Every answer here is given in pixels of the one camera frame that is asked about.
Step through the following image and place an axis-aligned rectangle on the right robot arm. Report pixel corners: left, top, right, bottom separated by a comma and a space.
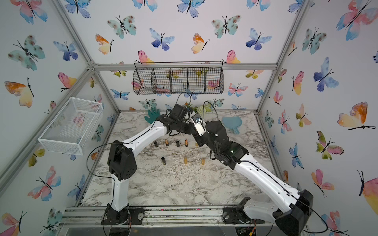
191, 118, 314, 236

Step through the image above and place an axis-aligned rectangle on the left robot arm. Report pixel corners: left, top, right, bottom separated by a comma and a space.
101, 104, 195, 226

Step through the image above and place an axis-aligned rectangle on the white potted artificial plant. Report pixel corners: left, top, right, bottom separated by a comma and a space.
185, 102, 212, 116

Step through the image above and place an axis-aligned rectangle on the light blue hand mirror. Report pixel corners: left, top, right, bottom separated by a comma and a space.
222, 117, 242, 135

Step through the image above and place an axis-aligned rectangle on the green rubber glove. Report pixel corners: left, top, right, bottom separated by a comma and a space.
144, 107, 160, 124

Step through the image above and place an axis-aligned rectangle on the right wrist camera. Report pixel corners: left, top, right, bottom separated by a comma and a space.
191, 113, 205, 136

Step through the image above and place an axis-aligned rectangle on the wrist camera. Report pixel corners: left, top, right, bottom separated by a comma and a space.
191, 113, 205, 136
170, 104, 188, 120

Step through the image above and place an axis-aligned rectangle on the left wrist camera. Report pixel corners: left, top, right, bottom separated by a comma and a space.
170, 104, 188, 120

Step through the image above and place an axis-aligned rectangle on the black wire wall basket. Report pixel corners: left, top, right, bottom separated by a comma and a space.
132, 61, 224, 95

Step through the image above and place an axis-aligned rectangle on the white mesh wall basket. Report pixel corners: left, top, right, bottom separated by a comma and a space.
38, 97, 103, 155

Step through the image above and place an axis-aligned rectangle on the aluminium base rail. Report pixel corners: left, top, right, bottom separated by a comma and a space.
59, 203, 274, 229

